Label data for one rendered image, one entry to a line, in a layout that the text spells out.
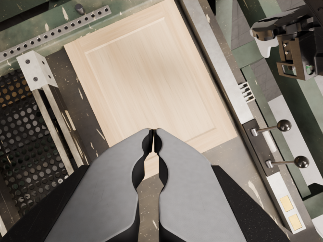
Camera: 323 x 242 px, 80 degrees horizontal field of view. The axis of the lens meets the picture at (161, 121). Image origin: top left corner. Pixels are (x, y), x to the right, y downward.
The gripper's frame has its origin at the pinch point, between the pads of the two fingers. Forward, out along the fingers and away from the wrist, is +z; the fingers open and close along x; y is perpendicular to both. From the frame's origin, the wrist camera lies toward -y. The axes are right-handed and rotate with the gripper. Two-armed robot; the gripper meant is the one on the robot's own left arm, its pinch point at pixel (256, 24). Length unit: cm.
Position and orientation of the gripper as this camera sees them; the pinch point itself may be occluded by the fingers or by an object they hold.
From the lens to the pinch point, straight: 44.2
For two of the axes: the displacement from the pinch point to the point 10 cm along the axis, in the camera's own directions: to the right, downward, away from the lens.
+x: 8.9, -4.6, -0.5
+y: 4.4, 8.0, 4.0
